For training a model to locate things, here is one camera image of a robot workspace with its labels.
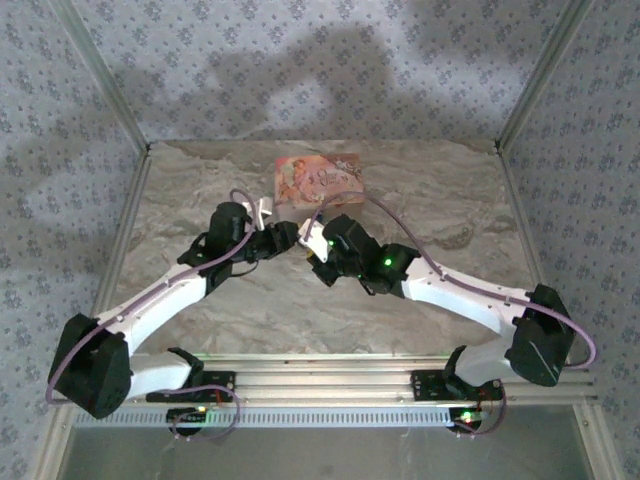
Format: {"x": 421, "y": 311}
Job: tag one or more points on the pink floral box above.
{"x": 320, "y": 175}

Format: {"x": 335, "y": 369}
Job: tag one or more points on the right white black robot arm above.
{"x": 450, "y": 295}

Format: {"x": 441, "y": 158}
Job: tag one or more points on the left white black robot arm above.
{"x": 165, "y": 305}

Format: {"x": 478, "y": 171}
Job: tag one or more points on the black controller board green light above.
{"x": 187, "y": 417}
{"x": 467, "y": 417}

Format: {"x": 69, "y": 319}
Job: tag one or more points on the aluminium table edge rail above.
{"x": 127, "y": 220}

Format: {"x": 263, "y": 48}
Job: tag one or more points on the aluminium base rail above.
{"x": 325, "y": 380}

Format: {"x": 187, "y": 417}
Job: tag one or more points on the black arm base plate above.
{"x": 425, "y": 385}
{"x": 220, "y": 382}

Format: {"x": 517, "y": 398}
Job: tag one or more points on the aluminium frame post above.
{"x": 102, "y": 75}
{"x": 542, "y": 75}

